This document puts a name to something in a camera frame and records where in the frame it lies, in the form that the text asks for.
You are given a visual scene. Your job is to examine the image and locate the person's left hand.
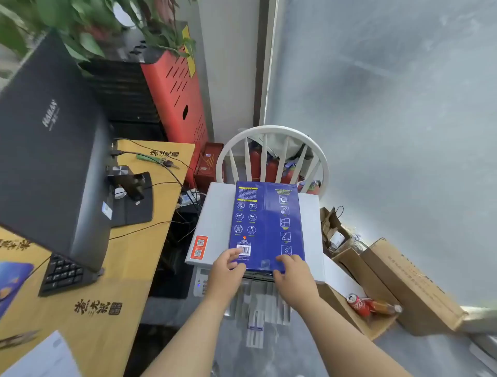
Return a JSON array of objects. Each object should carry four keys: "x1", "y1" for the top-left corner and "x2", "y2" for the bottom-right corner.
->
[{"x1": 204, "y1": 248, "x2": 247, "y2": 308}]

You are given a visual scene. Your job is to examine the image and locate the person's right hand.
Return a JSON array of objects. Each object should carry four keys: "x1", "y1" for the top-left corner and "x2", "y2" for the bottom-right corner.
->
[{"x1": 273, "y1": 254, "x2": 321, "y2": 311}]

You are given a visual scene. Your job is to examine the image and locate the white printer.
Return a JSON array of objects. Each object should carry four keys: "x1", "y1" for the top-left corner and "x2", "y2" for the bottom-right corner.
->
[{"x1": 185, "y1": 181, "x2": 326, "y2": 349}]

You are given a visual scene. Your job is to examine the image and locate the blue paper ream pack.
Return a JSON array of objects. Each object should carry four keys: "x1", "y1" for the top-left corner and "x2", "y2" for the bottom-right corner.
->
[{"x1": 229, "y1": 180, "x2": 306, "y2": 272}]

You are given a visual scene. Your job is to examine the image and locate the person's right forearm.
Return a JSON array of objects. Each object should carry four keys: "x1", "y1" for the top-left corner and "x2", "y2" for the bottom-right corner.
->
[{"x1": 295, "y1": 295, "x2": 412, "y2": 377}]

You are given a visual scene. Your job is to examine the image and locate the person's left forearm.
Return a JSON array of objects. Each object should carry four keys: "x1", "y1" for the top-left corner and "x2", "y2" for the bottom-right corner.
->
[{"x1": 141, "y1": 297, "x2": 233, "y2": 377}]

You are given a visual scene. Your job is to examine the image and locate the open cardboard box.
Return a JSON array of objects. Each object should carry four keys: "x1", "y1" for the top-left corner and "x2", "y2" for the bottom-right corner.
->
[{"x1": 318, "y1": 248, "x2": 401, "y2": 342}]

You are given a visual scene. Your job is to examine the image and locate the large closed cardboard box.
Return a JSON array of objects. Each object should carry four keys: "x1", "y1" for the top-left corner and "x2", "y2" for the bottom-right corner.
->
[{"x1": 361, "y1": 237, "x2": 469, "y2": 337}]

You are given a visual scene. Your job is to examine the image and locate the dark red gift box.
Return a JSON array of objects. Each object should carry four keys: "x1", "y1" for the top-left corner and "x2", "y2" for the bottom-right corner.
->
[{"x1": 193, "y1": 142, "x2": 225, "y2": 194}]

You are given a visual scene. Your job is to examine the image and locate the orange code sticker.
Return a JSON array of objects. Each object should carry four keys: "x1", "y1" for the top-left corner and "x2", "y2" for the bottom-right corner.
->
[{"x1": 193, "y1": 235, "x2": 209, "y2": 260}]

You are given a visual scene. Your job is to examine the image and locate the red soda can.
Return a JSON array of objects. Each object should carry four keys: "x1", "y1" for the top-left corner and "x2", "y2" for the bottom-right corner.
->
[{"x1": 346, "y1": 294, "x2": 373, "y2": 318}]

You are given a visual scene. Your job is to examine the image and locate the brown paper bag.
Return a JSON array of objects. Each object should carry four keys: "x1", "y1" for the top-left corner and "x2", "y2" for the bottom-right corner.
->
[{"x1": 319, "y1": 206, "x2": 352, "y2": 257}]

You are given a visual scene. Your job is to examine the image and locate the white power strip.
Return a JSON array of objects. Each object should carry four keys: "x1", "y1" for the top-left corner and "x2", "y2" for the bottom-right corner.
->
[{"x1": 178, "y1": 189, "x2": 202, "y2": 206}]

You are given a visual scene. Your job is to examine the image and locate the plastic tea bottle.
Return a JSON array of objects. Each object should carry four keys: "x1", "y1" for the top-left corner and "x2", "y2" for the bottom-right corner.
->
[{"x1": 364, "y1": 298, "x2": 403, "y2": 316}]

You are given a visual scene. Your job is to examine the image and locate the black glossy panel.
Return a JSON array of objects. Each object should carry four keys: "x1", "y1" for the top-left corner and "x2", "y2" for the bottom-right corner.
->
[{"x1": 124, "y1": 322, "x2": 183, "y2": 377}]

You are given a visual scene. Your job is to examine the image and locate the grey plastic bag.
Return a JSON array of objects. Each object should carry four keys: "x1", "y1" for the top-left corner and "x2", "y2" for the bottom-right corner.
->
[{"x1": 248, "y1": 134, "x2": 313, "y2": 162}]

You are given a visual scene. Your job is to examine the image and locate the keys with green tag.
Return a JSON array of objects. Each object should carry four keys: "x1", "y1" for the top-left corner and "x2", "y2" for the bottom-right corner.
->
[{"x1": 135, "y1": 153, "x2": 180, "y2": 170}]

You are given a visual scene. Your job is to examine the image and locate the white wooden chair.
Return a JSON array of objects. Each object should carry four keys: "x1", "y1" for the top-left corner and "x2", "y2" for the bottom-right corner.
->
[{"x1": 215, "y1": 125, "x2": 330, "y2": 199}]

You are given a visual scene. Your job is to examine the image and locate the black keyboard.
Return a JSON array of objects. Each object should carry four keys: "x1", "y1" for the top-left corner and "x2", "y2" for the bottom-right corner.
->
[{"x1": 38, "y1": 252, "x2": 105, "y2": 298}]

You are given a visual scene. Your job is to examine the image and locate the red metal cabinet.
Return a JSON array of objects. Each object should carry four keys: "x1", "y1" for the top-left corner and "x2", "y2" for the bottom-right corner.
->
[{"x1": 140, "y1": 23, "x2": 210, "y2": 187}]

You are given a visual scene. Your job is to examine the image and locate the white paper sheet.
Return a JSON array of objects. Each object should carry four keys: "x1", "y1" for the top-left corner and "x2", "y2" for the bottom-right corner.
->
[{"x1": 0, "y1": 330, "x2": 82, "y2": 377}]

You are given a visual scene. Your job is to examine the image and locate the blue mouse pad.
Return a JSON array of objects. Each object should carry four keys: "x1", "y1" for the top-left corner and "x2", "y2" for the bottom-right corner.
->
[{"x1": 0, "y1": 260, "x2": 35, "y2": 319}]

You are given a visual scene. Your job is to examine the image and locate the black slatted cabinet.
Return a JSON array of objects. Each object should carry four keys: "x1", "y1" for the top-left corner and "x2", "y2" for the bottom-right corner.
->
[{"x1": 79, "y1": 58, "x2": 168, "y2": 142}]

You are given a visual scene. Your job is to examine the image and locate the black computer monitor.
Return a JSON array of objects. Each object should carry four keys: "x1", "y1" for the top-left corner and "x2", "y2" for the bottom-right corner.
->
[{"x1": 0, "y1": 29, "x2": 115, "y2": 272}]

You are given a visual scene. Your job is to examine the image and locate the yellow hanging tag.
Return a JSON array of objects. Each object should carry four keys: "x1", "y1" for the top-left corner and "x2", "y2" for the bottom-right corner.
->
[{"x1": 181, "y1": 25, "x2": 196, "y2": 78}]

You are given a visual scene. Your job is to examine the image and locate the thin black cable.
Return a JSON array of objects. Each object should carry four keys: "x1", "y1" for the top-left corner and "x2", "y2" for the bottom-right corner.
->
[{"x1": 108, "y1": 219, "x2": 199, "y2": 241}]

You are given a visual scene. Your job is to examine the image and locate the thick black cable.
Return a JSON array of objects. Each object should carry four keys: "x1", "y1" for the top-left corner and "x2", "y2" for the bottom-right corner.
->
[{"x1": 110, "y1": 136, "x2": 195, "y2": 195}]

